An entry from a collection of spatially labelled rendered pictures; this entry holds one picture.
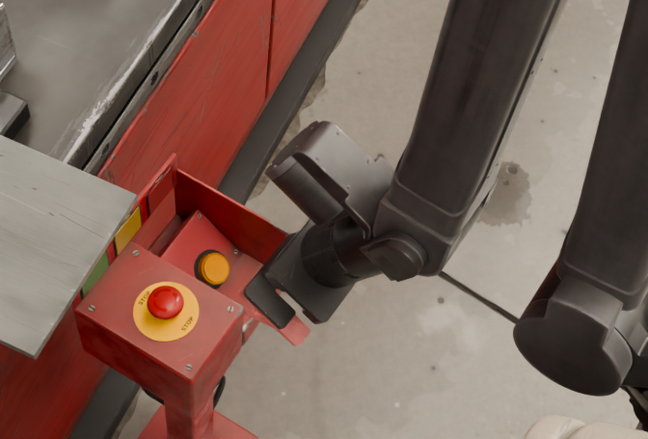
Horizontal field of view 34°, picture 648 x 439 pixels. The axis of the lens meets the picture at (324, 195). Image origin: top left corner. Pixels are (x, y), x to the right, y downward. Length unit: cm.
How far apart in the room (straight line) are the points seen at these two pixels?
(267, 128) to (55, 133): 105
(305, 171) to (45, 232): 31
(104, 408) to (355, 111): 84
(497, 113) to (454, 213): 10
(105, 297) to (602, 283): 67
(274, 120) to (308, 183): 144
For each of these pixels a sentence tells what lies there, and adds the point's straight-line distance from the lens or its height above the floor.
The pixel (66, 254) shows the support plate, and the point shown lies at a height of 100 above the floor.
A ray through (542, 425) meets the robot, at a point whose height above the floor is 131.
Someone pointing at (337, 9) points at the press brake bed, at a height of 5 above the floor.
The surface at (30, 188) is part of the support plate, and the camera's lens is 102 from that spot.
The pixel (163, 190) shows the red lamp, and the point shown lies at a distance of 124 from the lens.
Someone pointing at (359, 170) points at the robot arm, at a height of 121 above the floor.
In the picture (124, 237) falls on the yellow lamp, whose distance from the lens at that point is 121.
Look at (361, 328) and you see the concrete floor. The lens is 206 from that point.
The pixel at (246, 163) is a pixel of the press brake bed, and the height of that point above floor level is 5.
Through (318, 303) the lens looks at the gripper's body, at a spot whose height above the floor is 107.
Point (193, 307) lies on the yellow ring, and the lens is 119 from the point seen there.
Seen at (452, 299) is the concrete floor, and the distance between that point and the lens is 211.
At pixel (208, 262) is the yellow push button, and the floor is 73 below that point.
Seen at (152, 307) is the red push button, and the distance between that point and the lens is 116.
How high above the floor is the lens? 186
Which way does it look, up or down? 58 degrees down
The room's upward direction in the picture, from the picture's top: 10 degrees clockwise
